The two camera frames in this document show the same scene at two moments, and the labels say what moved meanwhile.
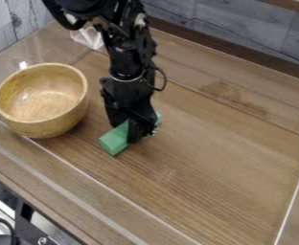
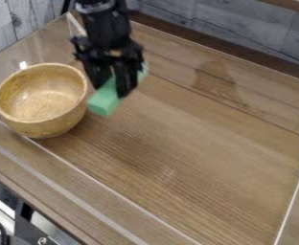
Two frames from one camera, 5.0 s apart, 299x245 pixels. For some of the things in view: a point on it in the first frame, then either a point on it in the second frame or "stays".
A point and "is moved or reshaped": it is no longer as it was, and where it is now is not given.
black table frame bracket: x=28 y=233 stays
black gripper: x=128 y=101 → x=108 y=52
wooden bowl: x=41 y=98 stays
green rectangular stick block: x=113 y=140 is moved or reshaped
